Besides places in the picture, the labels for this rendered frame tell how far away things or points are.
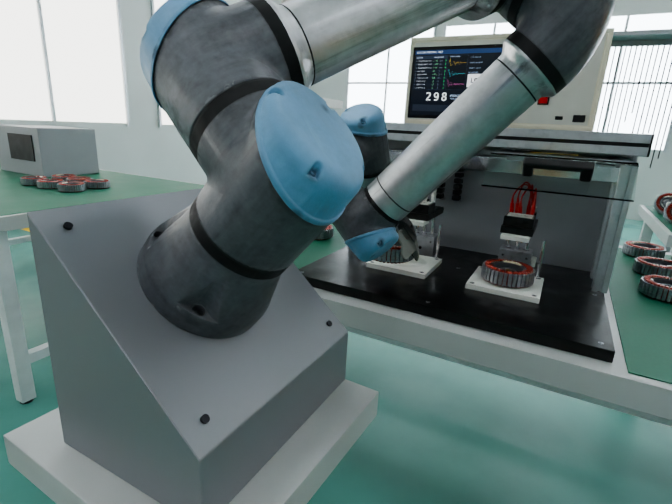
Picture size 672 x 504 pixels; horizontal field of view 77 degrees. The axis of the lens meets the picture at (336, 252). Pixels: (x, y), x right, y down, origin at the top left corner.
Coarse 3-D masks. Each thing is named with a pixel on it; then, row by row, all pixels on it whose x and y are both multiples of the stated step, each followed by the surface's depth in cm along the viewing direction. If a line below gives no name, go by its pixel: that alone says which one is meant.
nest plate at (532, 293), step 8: (480, 272) 101; (472, 280) 95; (480, 280) 95; (536, 280) 97; (472, 288) 93; (480, 288) 92; (488, 288) 91; (496, 288) 91; (504, 288) 91; (512, 288) 91; (520, 288) 92; (528, 288) 92; (536, 288) 92; (504, 296) 90; (512, 296) 89; (520, 296) 88; (528, 296) 87; (536, 296) 87
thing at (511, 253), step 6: (504, 246) 108; (510, 246) 109; (504, 252) 106; (510, 252) 106; (516, 252) 105; (522, 252) 104; (528, 252) 104; (498, 258) 107; (504, 258) 107; (510, 258) 106; (516, 258) 105; (522, 258) 105; (528, 258) 104; (528, 264) 104
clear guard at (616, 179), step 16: (496, 160) 81; (512, 160) 80; (576, 160) 75; (592, 160) 74; (608, 160) 74; (624, 160) 77; (496, 176) 79; (512, 176) 78; (544, 176) 76; (560, 176) 75; (576, 176) 74; (592, 176) 73; (608, 176) 72; (624, 176) 71; (544, 192) 74; (560, 192) 73; (576, 192) 72; (592, 192) 71; (608, 192) 70; (624, 192) 69
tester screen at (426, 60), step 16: (480, 48) 99; (496, 48) 98; (416, 64) 107; (432, 64) 105; (448, 64) 103; (464, 64) 102; (480, 64) 100; (416, 80) 108; (432, 80) 106; (448, 80) 104; (464, 80) 102; (416, 96) 109; (448, 96) 105; (416, 112) 110; (432, 112) 108
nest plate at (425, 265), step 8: (424, 256) 111; (368, 264) 104; (376, 264) 103; (384, 264) 103; (392, 264) 103; (400, 264) 103; (408, 264) 104; (416, 264) 104; (424, 264) 104; (432, 264) 105; (392, 272) 101; (400, 272) 100; (408, 272) 99; (416, 272) 98; (424, 272) 99
